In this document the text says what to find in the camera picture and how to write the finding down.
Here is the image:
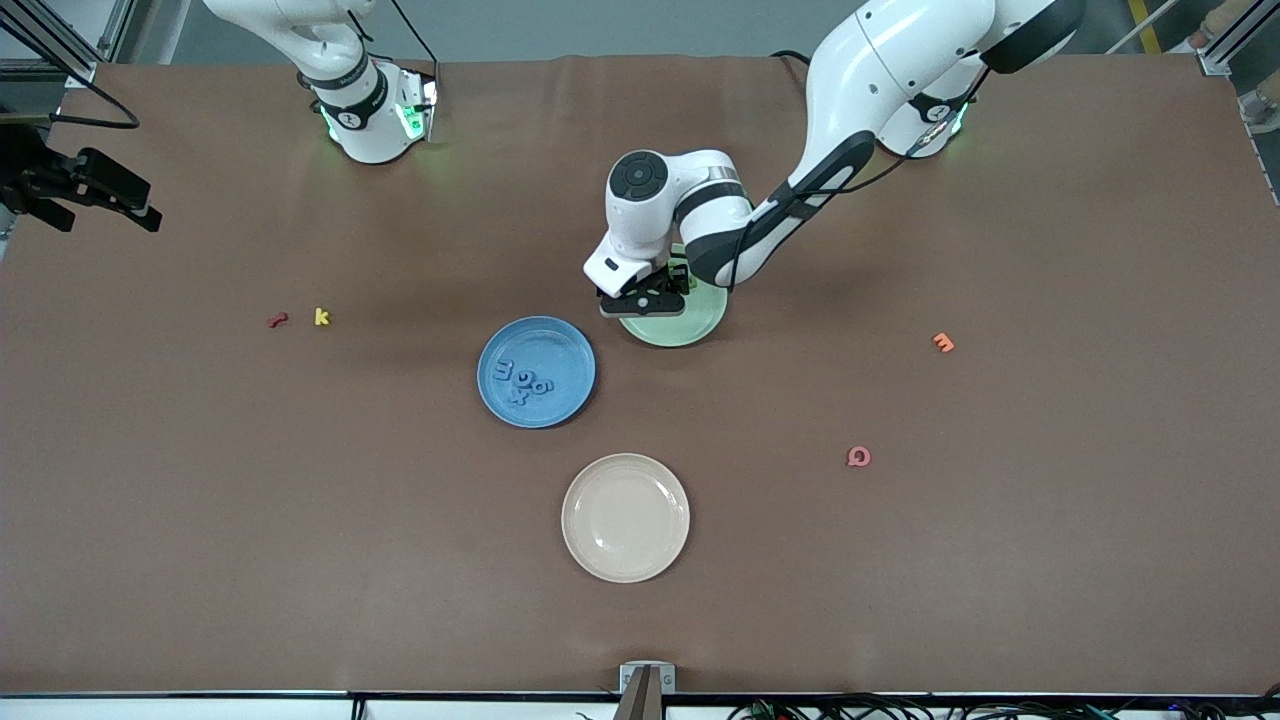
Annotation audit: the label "beige shoe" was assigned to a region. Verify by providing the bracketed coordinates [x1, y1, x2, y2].
[1188, 0, 1253, 49]
[1238, 82, 1280, 133]

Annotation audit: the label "white table edge rail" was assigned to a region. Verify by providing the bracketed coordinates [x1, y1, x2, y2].
[0, 692, 1280, 720]

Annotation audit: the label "brown table cover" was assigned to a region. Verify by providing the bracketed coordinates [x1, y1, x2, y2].
[0, 52, 1280, 696]

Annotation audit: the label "black right base cable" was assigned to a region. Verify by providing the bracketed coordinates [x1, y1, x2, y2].
[383, 0, 441, 71]

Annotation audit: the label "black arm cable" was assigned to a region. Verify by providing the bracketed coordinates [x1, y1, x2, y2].
[690, 60, 991, 291]
[0, 20, 141, 131]

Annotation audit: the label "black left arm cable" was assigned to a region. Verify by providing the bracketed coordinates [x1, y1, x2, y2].
[690, 60, 991, 291]

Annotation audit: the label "aluminium frame profile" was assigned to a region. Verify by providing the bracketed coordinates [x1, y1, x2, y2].
[0, 0, 101, 89]
[1197, 0, 1280, 78]

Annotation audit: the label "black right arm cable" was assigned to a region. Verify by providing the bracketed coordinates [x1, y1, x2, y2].
[0, 20, 141, 131]

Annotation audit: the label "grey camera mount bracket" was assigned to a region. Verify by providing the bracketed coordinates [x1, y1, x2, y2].
[616, 662, 677, 720]

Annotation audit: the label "blue plate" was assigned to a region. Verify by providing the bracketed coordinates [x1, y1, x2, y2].
[477, 316, 598, 430]

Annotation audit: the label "tangled black cables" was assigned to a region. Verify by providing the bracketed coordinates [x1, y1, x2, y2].
[728, 692, 1280, 720]

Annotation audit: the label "beige plate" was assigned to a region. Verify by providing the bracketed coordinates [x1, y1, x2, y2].
[561, 453, 692, 584]

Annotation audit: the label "green plate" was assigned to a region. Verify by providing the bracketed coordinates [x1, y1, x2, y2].
[612, 243, 729, 349]

